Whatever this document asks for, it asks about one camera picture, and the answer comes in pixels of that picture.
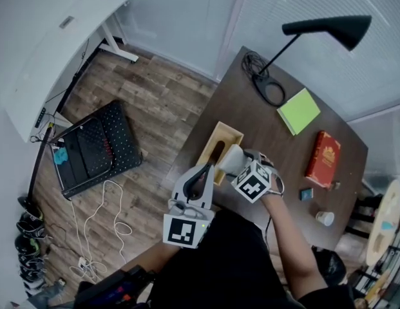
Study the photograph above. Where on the wooden tissue box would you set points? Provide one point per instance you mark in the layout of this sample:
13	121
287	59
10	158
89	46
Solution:
230	135

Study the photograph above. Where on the eyeglasses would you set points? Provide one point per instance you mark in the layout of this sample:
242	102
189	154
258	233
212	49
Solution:
335	185

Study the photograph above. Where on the green notebook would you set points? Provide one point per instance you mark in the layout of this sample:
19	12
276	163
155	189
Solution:
299	111

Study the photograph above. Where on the black stool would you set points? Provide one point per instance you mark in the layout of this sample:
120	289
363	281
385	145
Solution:
364	211

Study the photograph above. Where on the person's black shirt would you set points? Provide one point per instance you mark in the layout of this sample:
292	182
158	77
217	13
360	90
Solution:
225	262

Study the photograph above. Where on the black waist pack device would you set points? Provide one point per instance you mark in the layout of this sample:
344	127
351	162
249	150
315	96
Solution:
116	288

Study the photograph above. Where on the right hand-held gripper camera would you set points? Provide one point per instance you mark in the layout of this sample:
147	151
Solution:
259	158

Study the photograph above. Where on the white power adapter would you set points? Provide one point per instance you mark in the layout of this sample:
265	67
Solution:
83	262

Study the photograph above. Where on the black floor stand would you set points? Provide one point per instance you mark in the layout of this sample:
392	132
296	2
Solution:
39	166

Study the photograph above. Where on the person's left forearm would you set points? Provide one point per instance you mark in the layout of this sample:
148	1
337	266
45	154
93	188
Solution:
154	256

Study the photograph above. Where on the white desk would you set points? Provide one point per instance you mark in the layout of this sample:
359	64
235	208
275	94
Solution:
58	60

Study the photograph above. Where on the teal cloth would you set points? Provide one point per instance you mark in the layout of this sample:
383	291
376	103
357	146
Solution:
60	155

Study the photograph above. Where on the person's right forearm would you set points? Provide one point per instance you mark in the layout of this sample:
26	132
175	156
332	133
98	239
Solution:
290	237

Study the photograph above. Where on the grey power strip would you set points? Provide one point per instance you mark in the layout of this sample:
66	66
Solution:
40	117

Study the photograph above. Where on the black rubbish bag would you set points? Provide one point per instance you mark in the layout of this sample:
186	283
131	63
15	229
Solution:
331	266

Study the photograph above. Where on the black perforated board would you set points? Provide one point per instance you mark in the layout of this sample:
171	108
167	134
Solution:
122	134

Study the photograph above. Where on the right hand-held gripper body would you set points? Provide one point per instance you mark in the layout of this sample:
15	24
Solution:
252	185

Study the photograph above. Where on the left hand-held gripper camera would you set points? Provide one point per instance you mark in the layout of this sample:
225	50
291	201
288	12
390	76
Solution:
180	209

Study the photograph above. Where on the black sneaker with green trim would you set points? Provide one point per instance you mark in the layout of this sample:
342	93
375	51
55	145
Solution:
27	246

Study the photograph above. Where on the hand-held gripper camera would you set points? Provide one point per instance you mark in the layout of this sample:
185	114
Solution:
259	158
180	209

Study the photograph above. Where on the white paper cup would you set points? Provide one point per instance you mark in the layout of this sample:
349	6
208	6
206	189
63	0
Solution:
325	218

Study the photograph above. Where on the black desk lamp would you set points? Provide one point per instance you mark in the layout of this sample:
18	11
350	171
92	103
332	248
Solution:
341	27

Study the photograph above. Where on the red book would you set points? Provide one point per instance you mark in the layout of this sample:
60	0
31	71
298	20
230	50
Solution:
323	158

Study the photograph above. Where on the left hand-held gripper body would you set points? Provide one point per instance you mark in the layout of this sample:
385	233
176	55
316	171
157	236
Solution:
183	232

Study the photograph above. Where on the black glossy case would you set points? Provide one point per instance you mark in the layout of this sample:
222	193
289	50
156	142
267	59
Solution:
87	150

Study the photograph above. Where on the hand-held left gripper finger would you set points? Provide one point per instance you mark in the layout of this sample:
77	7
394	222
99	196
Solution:
210	192
179	188

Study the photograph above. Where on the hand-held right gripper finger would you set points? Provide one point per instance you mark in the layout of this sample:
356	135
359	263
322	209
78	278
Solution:
227	163
242	161

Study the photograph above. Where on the small teal box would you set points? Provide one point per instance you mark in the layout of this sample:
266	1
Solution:
306	194

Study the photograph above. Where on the black metal rack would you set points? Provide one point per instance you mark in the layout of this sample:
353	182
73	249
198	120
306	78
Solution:
389	269

